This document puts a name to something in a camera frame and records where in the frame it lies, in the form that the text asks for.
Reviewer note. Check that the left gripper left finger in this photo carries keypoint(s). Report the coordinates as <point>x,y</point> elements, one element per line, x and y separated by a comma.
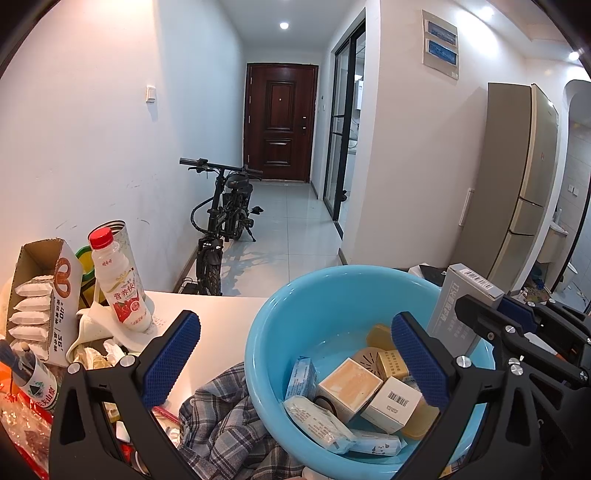
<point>83,444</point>

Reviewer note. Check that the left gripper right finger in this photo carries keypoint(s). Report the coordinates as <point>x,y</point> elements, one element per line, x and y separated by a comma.
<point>507,442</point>

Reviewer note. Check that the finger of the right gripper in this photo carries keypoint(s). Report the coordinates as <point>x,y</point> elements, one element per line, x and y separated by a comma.
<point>484,320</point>
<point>531,316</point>

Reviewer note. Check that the grey-blue product box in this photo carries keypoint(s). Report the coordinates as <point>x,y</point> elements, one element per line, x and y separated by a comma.
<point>449,321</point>

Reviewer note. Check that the orange soap box lid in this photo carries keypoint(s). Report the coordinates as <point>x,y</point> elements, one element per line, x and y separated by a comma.
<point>380,336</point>

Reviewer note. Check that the light blue carton box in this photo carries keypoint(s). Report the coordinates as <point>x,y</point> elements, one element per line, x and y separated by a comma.
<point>377,444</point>

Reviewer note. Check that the red snack bags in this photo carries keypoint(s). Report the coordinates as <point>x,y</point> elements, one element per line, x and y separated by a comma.
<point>26,428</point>

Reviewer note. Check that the white crumpled tissue pile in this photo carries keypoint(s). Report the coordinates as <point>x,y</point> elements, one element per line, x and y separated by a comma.
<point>98,324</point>

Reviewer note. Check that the brown round perforated disc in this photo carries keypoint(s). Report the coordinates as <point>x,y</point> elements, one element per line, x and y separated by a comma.
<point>368,358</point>

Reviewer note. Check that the white barcode box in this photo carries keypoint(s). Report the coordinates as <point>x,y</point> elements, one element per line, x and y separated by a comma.
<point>393,406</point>

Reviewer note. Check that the blue plaid cloth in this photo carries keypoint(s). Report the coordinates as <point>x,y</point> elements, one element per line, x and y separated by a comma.
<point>222,437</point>

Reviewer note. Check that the beige refrigerator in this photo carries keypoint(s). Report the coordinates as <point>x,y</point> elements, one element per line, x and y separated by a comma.
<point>513,184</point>

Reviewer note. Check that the strawberry milk bottle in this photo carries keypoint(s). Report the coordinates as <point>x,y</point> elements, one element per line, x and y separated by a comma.
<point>117,280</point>

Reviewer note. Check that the beige square box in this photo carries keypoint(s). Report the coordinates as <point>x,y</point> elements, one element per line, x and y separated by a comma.
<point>348,389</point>

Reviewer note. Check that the open cardboard snack box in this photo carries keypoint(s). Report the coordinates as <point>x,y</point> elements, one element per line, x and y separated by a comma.
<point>44,300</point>

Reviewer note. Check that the white wipes packet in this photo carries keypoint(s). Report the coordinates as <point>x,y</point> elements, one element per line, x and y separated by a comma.
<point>320,425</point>

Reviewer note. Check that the light blue flat box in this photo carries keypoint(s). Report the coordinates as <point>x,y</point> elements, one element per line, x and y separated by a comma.
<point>303,379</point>

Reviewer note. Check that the black bicycle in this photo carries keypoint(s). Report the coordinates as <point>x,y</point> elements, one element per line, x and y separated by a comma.
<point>220,219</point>

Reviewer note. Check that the dark red door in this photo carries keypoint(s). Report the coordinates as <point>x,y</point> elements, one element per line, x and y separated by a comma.
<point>280,119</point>

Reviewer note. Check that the wall electrical panel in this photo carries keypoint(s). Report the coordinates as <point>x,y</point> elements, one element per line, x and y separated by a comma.
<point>441,45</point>

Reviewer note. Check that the white light switch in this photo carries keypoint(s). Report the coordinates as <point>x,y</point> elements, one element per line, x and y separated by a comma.
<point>150,94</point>

